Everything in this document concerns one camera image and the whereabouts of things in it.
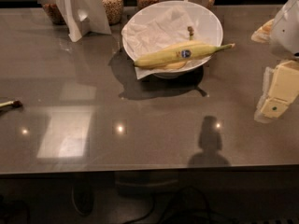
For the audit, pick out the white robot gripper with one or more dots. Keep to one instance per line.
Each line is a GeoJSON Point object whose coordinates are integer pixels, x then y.
{"type": "Point", "coordinates": [286, 30]}

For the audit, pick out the yellow-green banana with sticker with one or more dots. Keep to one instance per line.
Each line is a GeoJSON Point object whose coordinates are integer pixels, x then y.
{"type": "Point", "coordinates": [180, 52]}

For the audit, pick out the white bowl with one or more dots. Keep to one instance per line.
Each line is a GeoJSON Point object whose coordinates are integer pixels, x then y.
{"type": "Point", "coordinates": [208, 26]}

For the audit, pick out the banana stem at left edge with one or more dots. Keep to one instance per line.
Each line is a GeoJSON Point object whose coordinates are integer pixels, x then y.
{"type": "Point", "coordinates": [14, 104]}

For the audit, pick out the white paper napkin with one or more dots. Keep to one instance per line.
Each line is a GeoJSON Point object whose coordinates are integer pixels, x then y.
{"type": "Point", "coordinates": [155, 28]}

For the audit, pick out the glass jar of nuts middle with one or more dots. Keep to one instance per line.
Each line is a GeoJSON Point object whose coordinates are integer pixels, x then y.
{"type": "Point", "coordinates": [113, 9]}

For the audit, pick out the white paper stand left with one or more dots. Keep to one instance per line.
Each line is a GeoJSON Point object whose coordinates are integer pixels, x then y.
{"type": "Point", "coordinates": [82, 17]}

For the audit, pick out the glass jar of nuts left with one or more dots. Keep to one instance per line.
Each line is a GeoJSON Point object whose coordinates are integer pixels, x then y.
{"type": "Point", "coordinates": [54, 14]}

